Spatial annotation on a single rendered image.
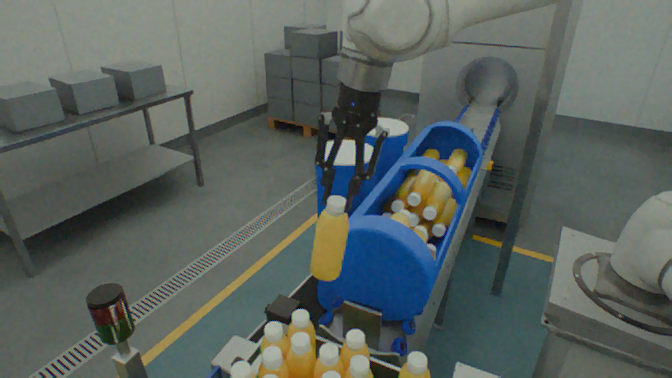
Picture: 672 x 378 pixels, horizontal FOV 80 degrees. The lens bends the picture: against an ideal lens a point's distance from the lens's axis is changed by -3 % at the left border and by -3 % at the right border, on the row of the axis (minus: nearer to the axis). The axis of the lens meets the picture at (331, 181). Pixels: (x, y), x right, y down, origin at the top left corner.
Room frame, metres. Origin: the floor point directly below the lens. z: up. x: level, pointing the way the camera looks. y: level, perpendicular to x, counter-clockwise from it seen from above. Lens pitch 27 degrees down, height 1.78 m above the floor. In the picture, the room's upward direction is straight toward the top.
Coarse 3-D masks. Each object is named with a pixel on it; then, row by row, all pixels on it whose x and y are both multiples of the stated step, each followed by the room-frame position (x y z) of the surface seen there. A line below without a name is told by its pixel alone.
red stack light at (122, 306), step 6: (120, 300) 0.55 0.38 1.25; (126, 300) 0.57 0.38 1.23; (114, 306) 0.54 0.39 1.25; (120, 306) 0.54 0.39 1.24; (126, 306) 0.56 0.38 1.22; (90, 312) 0.53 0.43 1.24; (96, 312) 0.52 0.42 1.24; (102, 312) 0.52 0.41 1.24; (108, 312) 0.53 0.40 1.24; (114, 312) 0.53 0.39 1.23; (120, 312) 0.54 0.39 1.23; (126, 312) 0.55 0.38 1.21; (96, 318) 0.52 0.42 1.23; (102, 318) 0.52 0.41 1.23; (108, 318) 0.53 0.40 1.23; (114, 318) 0.53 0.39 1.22; (120, 318) 0.54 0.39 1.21; (102, 324) 0.52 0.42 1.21; (108, 324) 0.52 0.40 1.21
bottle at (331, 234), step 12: (324, 216) 0.67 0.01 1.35; (336, 216) 0.66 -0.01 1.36; (324, 228) 0.66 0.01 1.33; (336, 228) 0.66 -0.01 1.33; (348, 228) 0.67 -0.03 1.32; (324, 240) 0.66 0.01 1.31; (336, 240) 0.65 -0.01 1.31; (312, 252) 0.68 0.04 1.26; (324, 252) 0.66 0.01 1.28; (336, 252) 0.66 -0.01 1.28; (312, 264) 0.67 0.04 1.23; (324, 264) 0.66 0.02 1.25; (336, 264) 0.66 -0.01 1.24; (324, 276) 0.66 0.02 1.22; (336, 276) 0.67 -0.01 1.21
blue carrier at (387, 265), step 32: (448, 128) 1.58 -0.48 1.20; (416, 160) 1.20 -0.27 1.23; (480, 160) 1.46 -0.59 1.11; (384, 192) 1.27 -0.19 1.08; (352, 224) 0.85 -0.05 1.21; (384, 224) 0.82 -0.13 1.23; (352, 256) 0.82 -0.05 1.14; (384, 256) 0.79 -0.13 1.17; (416, 256) 0.76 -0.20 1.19; (352, 288) 0.82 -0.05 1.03; (384, 288) 0.78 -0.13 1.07; (416, 288) 0.75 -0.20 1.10
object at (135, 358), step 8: (136, 352) 0.56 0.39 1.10; (120, 360) 0.54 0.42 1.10; (128, 360) 0.54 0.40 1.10; (136, 360) 0.55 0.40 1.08; (120, 368) 0.54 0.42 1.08; (128, 368) 0.53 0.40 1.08; (136, 368) 0.55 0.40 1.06; (144, 368) 0.56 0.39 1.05; (120, 376) 0.54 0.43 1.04; (128, 376) 0.53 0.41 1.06; (136, 376) 0.54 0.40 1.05; (144, 376) 0.56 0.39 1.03
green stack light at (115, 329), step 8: (128, 312) 0.56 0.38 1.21; (120, 320) 0.54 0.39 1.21; (128, 320) 0.55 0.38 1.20; (96, 328) 0.53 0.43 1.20; (104, 328) 0.52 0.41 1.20; (112, 328) 0.53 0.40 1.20; (120, 328) 0.53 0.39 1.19; (128, 328) 0.55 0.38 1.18; (104, 336) 0.52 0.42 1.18; (112, 336) 0.53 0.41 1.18; (120, 336) 0.53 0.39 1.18; (128, 336) 0.54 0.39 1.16; (112, 344) 0.52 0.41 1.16
